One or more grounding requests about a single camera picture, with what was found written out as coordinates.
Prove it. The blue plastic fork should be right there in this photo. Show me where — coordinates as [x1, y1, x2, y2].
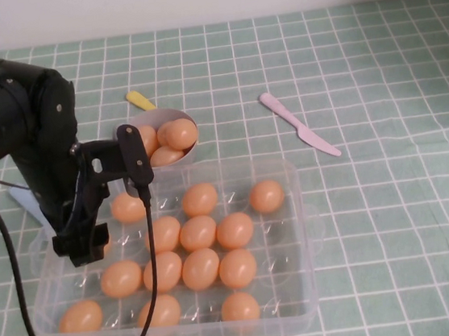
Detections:
[7, 184, 48, 233]

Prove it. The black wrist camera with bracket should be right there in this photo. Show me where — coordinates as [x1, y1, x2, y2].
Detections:
[68, 121, 159, 214]

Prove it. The clear plastic egg box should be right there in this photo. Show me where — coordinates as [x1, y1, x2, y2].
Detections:
[15, 148, 335, 336]

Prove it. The pink plastic knife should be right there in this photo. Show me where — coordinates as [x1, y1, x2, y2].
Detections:
[258, 85, 343, 166]

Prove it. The black camera cable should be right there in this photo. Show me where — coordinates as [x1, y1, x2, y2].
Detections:
[0, 158, 168, 336]

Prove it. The yellow plastic utensil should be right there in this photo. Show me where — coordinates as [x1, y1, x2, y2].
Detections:
[125, 89, 158, 114]

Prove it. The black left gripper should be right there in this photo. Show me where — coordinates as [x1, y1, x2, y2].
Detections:
[9, 120, 118, 274]

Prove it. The grey round bowl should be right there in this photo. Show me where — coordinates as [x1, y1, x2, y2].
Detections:
[127, 105, 202, 172]

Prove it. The green checked tablecloth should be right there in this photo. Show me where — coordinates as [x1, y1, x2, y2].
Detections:
[0, 0, 449, 336]

